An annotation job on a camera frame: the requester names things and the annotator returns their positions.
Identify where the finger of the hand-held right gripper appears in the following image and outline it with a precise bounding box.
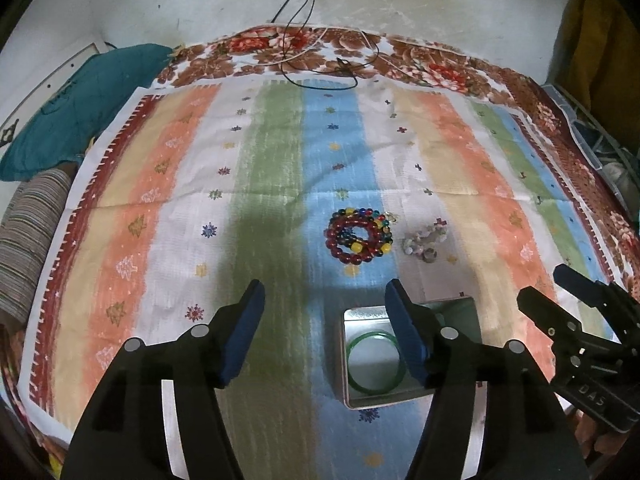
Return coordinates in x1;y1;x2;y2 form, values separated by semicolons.
516;287;585;348
553;263;640;328

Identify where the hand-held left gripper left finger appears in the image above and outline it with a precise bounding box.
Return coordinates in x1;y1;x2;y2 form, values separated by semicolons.
60;279;266;480

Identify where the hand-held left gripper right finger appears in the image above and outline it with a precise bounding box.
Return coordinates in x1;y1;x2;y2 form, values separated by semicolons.
384;278;591;480

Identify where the metal tin box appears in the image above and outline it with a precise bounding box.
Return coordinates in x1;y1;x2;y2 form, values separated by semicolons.
342;296;484;409

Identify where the pale stone bracelet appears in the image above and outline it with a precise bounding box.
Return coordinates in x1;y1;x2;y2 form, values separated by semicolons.
402;225;448;265

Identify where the dark multicoloured bead bracelet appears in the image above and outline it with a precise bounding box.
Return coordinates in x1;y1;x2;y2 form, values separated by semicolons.
337;220;383;253

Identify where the red and yellow bead bracelet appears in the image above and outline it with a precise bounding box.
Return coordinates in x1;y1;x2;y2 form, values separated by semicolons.
326;206;397;264

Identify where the green bangle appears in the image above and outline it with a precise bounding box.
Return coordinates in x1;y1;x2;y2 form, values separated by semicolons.
347;329;420;392

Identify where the striped colourful cloth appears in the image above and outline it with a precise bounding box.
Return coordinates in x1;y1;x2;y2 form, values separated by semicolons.
17;77;620;442

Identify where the brown striped pillow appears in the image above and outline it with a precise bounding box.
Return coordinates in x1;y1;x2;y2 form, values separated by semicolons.
0;167;77;326

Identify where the yellow hanging cloth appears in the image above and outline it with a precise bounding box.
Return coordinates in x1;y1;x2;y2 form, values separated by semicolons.
554;0;640;107

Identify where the teal cloth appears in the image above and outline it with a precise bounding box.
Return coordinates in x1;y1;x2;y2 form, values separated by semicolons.
0;44;177;183

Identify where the wire rack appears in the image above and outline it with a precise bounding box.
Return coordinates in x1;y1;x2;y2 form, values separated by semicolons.
544;80;640;213

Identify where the white cable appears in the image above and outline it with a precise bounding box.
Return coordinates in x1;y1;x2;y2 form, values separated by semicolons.
279;24;377;63

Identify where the black cable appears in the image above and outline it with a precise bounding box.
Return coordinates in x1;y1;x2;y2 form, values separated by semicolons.
272;0;382;92

